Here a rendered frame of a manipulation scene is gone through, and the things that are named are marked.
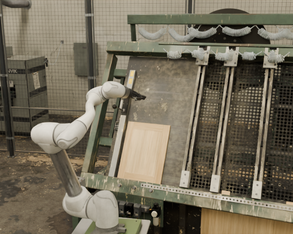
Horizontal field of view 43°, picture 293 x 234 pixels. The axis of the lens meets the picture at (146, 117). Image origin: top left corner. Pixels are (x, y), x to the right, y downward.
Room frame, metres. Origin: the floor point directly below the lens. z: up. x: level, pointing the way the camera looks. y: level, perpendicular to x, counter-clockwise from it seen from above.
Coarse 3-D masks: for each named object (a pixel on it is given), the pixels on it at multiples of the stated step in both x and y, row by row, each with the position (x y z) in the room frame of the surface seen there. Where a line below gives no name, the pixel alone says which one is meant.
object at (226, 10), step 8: (232, 8) 3.60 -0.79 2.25; (216, 32) 3.65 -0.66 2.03; (256, 32) 3.52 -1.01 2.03; (192, 40) 3.73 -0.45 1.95; (200, 40) 3.70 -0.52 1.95; (208, 40) 3.68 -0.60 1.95; (216, 40) 3.64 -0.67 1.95; (224, 40) 3.61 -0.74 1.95; (232, 40) 3.59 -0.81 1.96; (240, 40) 3.56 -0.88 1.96; (248, 40) 3.55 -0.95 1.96; (256, 40) 3.52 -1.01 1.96; (264, 40) 3.50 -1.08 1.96; (248, 72) 3.54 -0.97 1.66; (208, 88) 3.67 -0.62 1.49; (216, 88) 3.64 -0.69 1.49; (240, 88) 3.56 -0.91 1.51
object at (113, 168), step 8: (136, 72) 3.33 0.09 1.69; (128, 80) 3.27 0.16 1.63; (128, 104) 3.15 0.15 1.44; (128, 112) 3.15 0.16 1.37; (120, 120) 3.09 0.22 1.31; (120, 128) 3.05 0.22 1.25; (120, 136) 3.01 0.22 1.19; (120, 144) 2.98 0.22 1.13; (112, 160) 2.93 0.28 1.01; (112, 168) 2.89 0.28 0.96; (112, 176) 2.85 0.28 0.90
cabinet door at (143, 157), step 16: (128, 128) 3.05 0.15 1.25; (144, 128) 3.01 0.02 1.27; (160, 128) 2.97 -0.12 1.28; (128, 144) 2.98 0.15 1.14; (144, 144) 2.94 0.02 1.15; (160, 144) 2.90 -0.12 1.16; (128, 160) 2.91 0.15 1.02; (144, 160) 2.87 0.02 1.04; (160, 160) 2.83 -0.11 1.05; (128, 176) 2.83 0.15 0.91; (144, 176) 2.80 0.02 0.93; (160, 176) 2.76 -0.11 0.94
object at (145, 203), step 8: (112, 192) 2.77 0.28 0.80; (120, 192) 2.75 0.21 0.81; (120, 200) 2.75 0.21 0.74; (128, 200) 2.72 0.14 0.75; (136, 200) 2.70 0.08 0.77; (144, 200) 2.68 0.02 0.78; (152, 200) 2.65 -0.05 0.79; (160, 200) 2.63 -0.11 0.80; (120, 208) 2.64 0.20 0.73; (128, 208) 2.61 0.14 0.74; (136, 208) 2.59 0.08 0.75; (144, 208) 2.63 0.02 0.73; (152, 208) 2.60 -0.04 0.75; (160, 208) 2.62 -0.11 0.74; (120, 216) 2.75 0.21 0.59; (128, 216) 2.73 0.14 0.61; (136, 216) 2.59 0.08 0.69; (144, 216) 2.68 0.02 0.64; (152, 216) 2.61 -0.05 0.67; (160, 216) 2.63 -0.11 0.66; (152, 224) 2.65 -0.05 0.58; (160, 224) 2.63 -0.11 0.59
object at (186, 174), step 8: (200, 48) 3.15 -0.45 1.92; (208, 48) 3.12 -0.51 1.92; (208, 56) 3.08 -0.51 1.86; (200, 64) 3.07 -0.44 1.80; (200, 72) 3.07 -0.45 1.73; (200, 80) 3.07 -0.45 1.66; (200, 88) 2.99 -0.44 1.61; (200, 96) 2.96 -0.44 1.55; (200, 104) 2.96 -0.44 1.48; (192, 112) 2.91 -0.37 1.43; (192, 120) 2.87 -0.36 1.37; (192, 128) 2.87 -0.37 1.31; (192, 136) 2.81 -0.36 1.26; (192, 144) 2.77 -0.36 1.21; (192, 152) 2.74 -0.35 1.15; (184, 160) 2.72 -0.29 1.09; (192, 160) 2.74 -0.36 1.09; (184, 168) 2.69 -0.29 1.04; (184, 176) 2.65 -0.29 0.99; (184, 184) 2.62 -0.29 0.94
